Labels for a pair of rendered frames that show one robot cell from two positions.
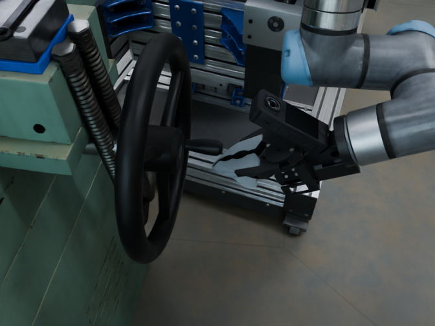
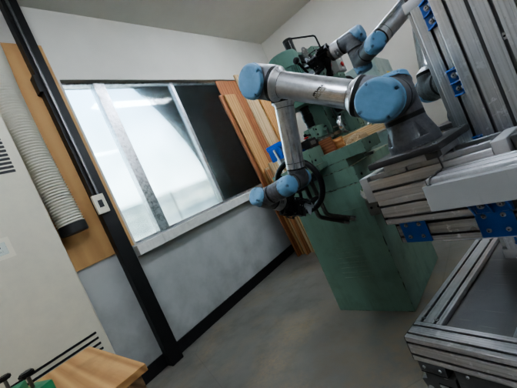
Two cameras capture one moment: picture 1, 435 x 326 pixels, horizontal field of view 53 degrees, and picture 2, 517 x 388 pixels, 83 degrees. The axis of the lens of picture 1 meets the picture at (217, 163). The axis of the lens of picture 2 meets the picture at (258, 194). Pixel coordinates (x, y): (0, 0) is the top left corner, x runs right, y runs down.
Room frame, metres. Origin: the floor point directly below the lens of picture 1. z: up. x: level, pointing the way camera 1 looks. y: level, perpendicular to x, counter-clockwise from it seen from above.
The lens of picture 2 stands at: (1.07, -1.22, 0.92)
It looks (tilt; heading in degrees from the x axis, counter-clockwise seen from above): 2 degrees down; 126
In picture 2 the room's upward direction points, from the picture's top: 24 degrees counter-clockwise
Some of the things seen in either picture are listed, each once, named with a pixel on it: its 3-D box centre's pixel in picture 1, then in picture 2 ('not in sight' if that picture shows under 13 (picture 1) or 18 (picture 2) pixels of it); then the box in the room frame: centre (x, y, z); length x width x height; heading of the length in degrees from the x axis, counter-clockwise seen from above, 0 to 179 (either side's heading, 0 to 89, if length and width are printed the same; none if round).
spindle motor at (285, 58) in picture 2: not in sight; (292, 82); (0.42, 0.41, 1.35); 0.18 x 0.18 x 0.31
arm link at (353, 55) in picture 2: not in sight; (361, 58); (0.83, 0.22, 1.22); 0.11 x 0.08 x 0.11; 127
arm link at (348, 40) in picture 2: not in sight; (351, 39); (0.82, 0.23, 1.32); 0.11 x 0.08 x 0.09; 171
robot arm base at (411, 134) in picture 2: not in sight; (409, 130); (0.94, -0.18, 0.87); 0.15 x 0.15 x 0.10
